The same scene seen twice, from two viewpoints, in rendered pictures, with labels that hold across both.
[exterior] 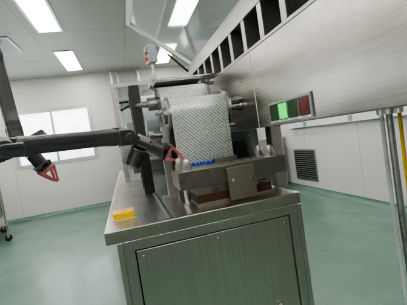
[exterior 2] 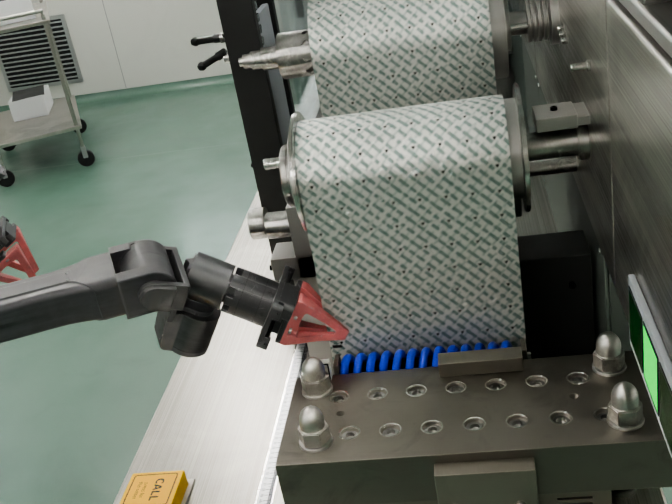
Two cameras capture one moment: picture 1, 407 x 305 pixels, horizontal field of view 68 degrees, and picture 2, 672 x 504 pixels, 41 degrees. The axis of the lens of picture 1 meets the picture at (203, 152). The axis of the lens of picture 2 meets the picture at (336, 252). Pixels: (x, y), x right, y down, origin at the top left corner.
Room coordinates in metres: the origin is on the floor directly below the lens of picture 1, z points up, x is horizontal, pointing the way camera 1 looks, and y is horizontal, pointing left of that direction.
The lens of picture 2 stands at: (0.36, -0.31, 1.62)
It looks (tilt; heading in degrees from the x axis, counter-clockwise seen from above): 25 degrees down; 25
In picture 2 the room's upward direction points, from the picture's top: 10 degrees counter-clockwise
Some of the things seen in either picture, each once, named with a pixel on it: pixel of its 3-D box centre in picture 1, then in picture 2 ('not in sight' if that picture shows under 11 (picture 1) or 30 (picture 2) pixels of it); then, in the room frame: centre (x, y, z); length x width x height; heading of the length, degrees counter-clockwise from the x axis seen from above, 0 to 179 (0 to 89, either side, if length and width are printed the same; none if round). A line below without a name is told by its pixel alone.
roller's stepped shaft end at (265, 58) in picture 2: (142, 105); (260, 59); (1.48, 0.26, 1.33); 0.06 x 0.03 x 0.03; 104
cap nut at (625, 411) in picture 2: (269, 150); (624, 401); (1.12, -0.25, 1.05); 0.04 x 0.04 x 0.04
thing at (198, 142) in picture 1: (204, 144); (420, 295); (1.23, -0.01, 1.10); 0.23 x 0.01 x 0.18; 104
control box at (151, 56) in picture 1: (149, 54); not in sight; (1.80, 0.23, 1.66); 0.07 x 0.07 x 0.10; 32
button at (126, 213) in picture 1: (123, 213); (152, 497); (1.05, 0.31, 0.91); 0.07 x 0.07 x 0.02; 14
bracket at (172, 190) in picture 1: (165, 163); (305, 305); (1.28, 0.17, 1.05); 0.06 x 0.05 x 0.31; 104
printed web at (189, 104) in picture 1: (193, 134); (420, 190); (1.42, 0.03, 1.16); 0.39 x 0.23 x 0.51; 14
